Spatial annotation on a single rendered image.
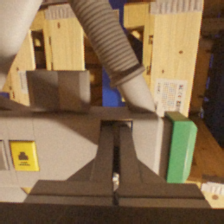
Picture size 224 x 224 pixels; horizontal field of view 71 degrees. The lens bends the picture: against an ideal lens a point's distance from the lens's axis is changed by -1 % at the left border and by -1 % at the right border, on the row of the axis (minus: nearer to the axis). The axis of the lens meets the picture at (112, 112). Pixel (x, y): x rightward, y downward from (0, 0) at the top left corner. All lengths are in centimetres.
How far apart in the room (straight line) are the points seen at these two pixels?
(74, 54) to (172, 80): 53
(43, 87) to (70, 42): 80
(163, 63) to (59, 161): 72
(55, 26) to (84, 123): 89
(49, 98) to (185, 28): 75
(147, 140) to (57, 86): 11
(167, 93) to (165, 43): 23
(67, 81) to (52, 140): 6
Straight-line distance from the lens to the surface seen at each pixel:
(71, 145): 17
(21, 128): 19
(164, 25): 85
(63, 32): 99
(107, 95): 95
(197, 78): 212
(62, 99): 17
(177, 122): 17
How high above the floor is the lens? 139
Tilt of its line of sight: 17 degrees down
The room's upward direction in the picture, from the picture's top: 95 degrees clockwise
